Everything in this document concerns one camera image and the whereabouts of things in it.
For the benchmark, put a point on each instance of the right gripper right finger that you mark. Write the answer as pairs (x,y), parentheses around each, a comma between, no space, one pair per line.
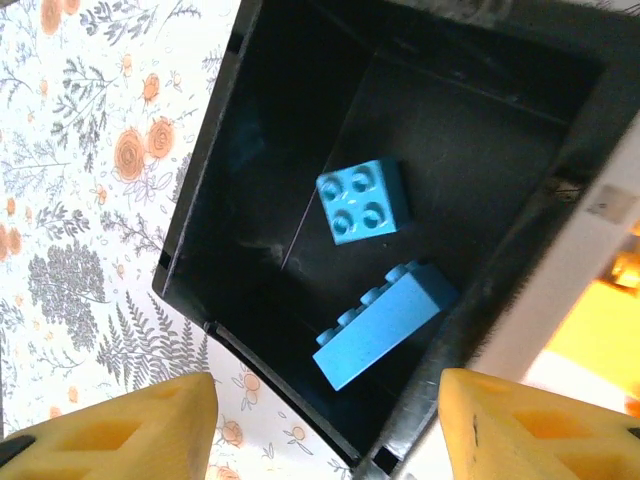
(540,440)

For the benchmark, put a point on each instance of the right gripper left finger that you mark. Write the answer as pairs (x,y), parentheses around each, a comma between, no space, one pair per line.
(100,440)

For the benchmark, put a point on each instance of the long blue lego brick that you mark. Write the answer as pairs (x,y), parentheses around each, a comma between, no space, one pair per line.
(385,325)

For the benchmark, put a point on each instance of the small blue lego brick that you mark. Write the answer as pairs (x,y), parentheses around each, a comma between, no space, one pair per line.
(365,202)

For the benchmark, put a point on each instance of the floral patterned table cover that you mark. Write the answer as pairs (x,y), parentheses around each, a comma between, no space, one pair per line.
(100,200)

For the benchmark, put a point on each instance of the black plastic bin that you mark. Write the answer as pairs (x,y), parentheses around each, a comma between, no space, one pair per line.
(450,125)

